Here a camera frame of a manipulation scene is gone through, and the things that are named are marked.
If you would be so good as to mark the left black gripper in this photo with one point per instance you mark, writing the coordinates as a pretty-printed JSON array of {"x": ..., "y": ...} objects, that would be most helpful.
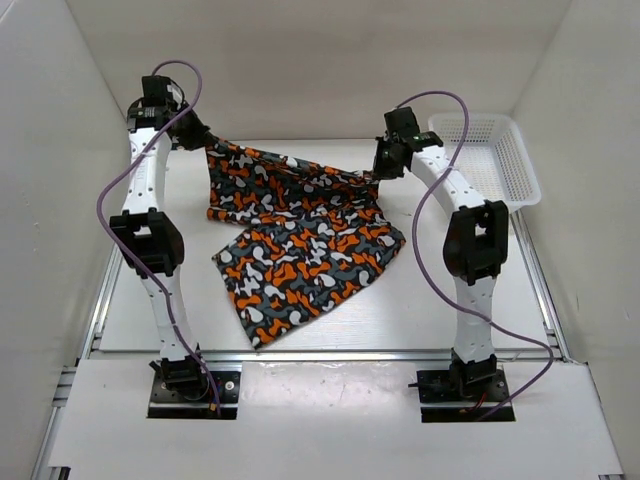
[{"x": 199, "y": 136}]

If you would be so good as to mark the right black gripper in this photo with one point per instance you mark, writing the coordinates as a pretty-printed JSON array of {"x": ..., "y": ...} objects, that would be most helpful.
[{"x": 381, "y": 170}]

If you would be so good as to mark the orange camouflage shorts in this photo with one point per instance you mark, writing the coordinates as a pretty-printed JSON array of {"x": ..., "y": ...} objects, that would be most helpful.
[{"x": 312, "y": 236}]

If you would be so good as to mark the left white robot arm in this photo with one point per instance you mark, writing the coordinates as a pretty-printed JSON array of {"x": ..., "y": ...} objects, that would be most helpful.
[{"x": 154, "y": 248}]

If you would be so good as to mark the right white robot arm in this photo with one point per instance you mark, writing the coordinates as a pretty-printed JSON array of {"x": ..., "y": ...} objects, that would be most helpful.
[{"x": 475, "y": 245}]

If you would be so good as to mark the white plastic basket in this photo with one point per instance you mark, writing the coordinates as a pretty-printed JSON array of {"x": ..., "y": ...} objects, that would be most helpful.
[{"x": 495, "y": 162}]

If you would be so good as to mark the aluminium right rail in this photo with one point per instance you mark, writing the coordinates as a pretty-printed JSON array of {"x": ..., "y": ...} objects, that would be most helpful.
[{"x": 540, "y": 288}]

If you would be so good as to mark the aluminium left rail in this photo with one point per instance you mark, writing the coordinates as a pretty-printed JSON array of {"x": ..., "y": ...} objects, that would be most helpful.
[{"x": 94, "y": 334}]

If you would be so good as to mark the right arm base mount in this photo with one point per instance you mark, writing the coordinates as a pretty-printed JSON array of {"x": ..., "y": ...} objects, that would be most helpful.
[{"x": 464, "y": 393}]

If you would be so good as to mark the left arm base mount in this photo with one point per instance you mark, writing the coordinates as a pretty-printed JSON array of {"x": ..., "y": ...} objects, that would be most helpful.
[{"x": 172, "y": 402}]

